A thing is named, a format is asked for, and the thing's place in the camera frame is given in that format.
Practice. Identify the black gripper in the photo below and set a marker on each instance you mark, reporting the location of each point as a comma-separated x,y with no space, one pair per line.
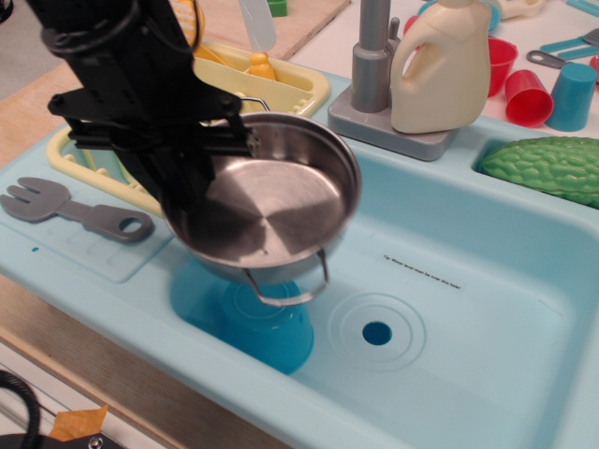
139,96

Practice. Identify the stainless steel pot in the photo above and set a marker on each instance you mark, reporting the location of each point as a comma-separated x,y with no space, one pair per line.
271,219

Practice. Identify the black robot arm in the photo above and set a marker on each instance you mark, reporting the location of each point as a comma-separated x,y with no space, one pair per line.
71,15

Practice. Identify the yellow drying rack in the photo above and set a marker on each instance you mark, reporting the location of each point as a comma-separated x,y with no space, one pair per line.
295,89

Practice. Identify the light blue toy sink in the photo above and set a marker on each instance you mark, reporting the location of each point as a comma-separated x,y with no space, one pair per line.
462,311

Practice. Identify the grey plastic fork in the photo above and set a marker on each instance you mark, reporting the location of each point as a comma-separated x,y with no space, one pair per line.
36,200

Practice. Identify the blue plastic mug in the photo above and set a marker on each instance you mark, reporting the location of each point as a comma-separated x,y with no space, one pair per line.
280,337

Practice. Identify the orange dish brush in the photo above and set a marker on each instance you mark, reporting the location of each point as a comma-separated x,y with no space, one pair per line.
191,19

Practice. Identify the green plastic block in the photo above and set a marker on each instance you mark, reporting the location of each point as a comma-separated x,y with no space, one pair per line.
278,8

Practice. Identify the grey toy faucet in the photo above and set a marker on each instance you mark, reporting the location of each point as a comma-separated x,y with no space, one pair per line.
363,110

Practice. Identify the orange tape piece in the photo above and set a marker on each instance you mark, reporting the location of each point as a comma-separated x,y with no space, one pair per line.
72,425

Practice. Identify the cream detergent bottle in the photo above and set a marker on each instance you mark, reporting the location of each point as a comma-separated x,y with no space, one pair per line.
440,73

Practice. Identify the red plastic cup upright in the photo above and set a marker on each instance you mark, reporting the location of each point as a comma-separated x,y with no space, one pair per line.
502,56

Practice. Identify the red plastic cup lying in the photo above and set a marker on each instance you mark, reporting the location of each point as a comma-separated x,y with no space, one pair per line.
527,101

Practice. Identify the green bumpy plastic gourd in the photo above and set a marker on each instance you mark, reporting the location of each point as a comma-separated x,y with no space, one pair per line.
565,167

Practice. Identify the blue plastic cup upside-down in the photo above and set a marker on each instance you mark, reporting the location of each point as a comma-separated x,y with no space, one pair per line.
572,97

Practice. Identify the teal plastic spatula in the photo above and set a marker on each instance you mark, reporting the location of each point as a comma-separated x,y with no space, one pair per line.
575,48

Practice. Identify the orange handled white knife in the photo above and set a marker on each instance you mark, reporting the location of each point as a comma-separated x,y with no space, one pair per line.
262,36

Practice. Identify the grey utensil handle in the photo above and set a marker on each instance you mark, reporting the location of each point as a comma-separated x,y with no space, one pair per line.
545,59

